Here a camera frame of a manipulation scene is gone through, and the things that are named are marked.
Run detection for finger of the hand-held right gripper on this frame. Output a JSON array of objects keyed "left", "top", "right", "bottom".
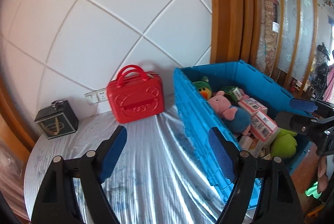
[
  {"left": 275, "top": 111, "right": 314, "bottom": 136},
  {"left": 290, "top": 98, "right": 317, "bottom": 112}
]

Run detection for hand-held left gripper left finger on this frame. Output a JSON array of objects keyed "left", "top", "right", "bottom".
[{"left": 31, "top": 125, "right": 128, "bottom": 224}]

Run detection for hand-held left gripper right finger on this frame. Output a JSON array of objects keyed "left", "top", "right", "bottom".
[{"left": 208, "top": 127, "right": 304, "bottom": 224}]

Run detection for pink pig plush blue shirt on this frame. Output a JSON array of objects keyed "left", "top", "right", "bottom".
[{"left": 207, "top": 91, "right": 252, "bottom": 136}]

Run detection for blue plastic crate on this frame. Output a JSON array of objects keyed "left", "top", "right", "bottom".
[{"left": 173, "top": 60, "right": 317, "bottom": 209}]

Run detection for green medicine box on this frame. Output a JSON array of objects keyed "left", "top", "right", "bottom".
[{"left": 220, "top": 86, "right": 243, "bottom": 102}]

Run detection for yellow duck plush green hat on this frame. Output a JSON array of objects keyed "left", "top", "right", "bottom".
[{"left": 192, "top": 76, "right": 213, "bottom": 99}]

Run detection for person's right hand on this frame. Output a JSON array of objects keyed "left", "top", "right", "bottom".
[{"left": 317, "top": 156, "right": 331, "bottom": 193}]

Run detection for hanging dark clothes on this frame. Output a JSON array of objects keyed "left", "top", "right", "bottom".
[{"left": 310, "top": 44, "right": 334, "bottom": 102}]

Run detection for blue white bed sheet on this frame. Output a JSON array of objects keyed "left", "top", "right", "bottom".
[{"left": 23, "top": 99, "right": 261, "bottom": 224}]

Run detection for red mini suitcase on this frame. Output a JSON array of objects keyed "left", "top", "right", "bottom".
[{"left": 106, "top": 65, "right": 165, "bottom": 124}]

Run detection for black gift box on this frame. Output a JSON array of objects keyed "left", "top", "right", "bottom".
[{"left": 34, "top": 100, "right": 79, "bottom": 139}]

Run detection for rolled patterned fabric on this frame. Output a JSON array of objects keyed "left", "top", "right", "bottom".
[{"left": 257, "top": 0, "right": 281, "bottom": 73}]

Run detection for frosted glass wooden-slat door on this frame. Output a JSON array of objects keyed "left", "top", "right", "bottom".
[{"left": 261, "top": 0, "right": 334, "bottom": 89}]

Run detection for clear plastic bag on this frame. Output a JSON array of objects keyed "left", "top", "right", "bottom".
[{"left": 0, "top": 140, "right": 29, "bottom": 214}]

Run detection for white wall switch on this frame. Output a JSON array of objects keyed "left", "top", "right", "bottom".
[{"left": 84, "top": 91, "right": 97, "bottom": 106}]

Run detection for curved wooden bed frame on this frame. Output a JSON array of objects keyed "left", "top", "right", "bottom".
[
  {"left": 207, "top": 0, "right": 264, "bottom": 68},
  {"left": 0, "top": 75, "right": 37, "bottom": 162}
]

